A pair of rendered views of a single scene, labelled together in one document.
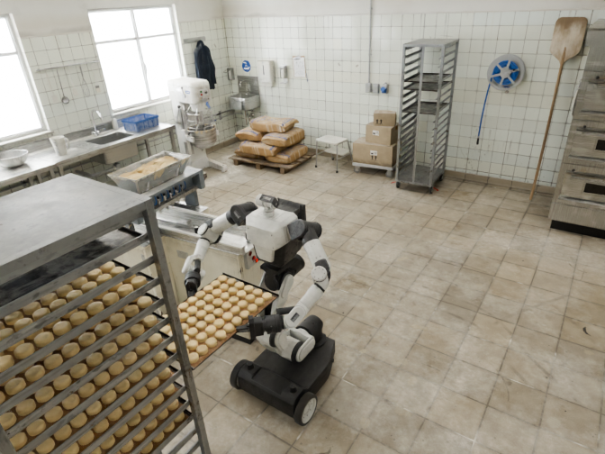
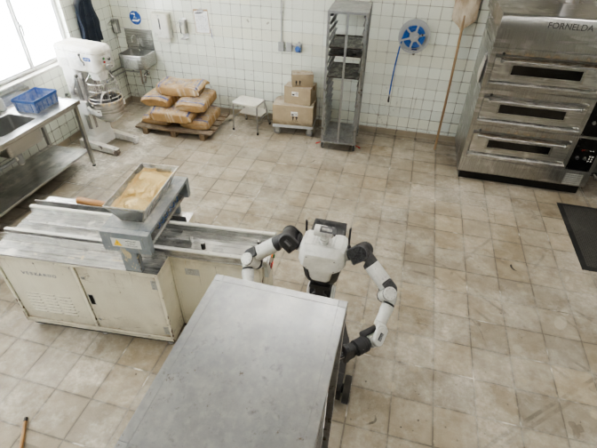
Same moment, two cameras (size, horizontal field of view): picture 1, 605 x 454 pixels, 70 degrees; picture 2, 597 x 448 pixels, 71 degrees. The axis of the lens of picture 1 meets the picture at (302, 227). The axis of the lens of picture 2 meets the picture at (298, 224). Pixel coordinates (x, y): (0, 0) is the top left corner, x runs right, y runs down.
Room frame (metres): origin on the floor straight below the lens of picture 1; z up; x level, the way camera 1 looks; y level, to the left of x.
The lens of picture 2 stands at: (0.47, 1.00, 2.91)
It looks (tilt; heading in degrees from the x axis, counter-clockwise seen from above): 38 degrees down; 338
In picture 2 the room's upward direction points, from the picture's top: 1 degrees clockwise
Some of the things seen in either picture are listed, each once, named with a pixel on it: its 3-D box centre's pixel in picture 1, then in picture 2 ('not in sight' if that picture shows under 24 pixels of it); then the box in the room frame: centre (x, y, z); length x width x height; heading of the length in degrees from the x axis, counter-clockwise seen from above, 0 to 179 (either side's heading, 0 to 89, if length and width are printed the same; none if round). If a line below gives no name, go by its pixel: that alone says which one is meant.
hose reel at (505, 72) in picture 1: (500, 102); (409, 63); (5.34, -2.50, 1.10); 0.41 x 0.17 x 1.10; 54
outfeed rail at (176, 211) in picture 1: (165, 208); (149, 221); (3.28, 1.12, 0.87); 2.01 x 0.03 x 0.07; 60
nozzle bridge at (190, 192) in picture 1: (159, 202); (151, 220); (3.09, 1.10, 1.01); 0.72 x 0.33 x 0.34; 150
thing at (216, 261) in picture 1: (221, 277); (226, 283); (2.84, 0.66, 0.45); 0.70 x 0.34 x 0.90; 60
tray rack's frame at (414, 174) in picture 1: (425, 116); (345, 78); (5.52, -1.65, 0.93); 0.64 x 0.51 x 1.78; 147
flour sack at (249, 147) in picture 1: (263, 146); (174, 111); (6.61, 0.55, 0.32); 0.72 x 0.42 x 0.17; 59
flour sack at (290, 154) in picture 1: (287, 152); (202, 116); (6.62, 0.17, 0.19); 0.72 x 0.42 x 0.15; 149
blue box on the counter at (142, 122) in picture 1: (140, 122); (35, 100); (5.95, 2.12, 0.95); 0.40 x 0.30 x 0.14; 147
